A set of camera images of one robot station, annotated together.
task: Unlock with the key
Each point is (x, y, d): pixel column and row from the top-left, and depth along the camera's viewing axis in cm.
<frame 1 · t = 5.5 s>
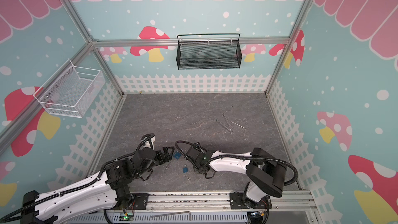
left hand: (167, 153, 77), fingers open
right hand: (197, 166, 85), fingers open
long silver wrench: (227, 128, 102), on the table
short silver wrench: (230, 126, 104), on the table
silver hex key: (238, 124, 105), on the table
small blue padlock: (185, 168, 87), on the table
small silver key: (167, 166, 87), on the table

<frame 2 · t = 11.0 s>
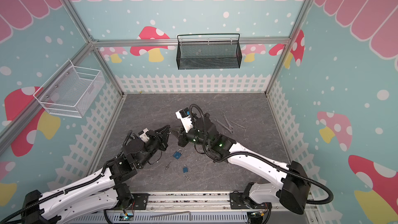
left hand: (171, 127, 69), fingers closed
right hand: (168, 130, 66), fingers closed
the named things where they were.

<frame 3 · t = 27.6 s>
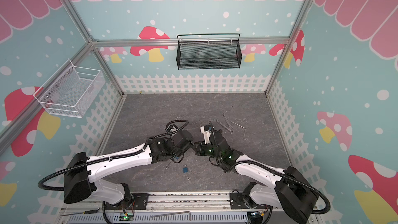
left hand: (192, 143, 78), fingers closed
right hand: (189, 145, 77), fingers closed
the named things where they were.

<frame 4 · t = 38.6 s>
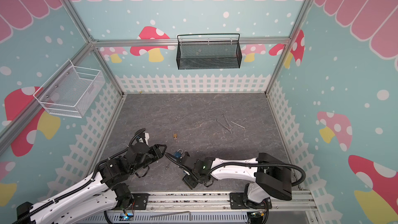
left hand: (164, 151, 76), fingers open
right hand: (187, 179, 79), fingers open
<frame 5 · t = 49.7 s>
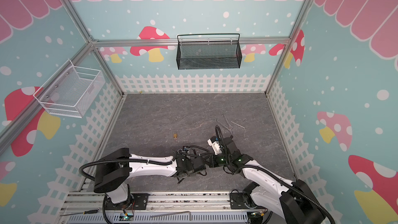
left hand: (187, 172, 84), fingers closed
right hand: (201, 160, 80), fingers closed
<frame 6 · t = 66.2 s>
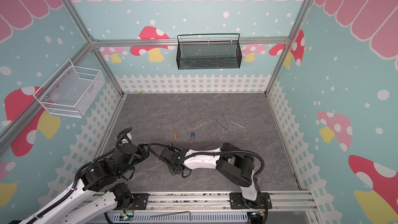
left hand: (147, 150, 74), fingers open
right hand: (174, 167, 84), fingers open
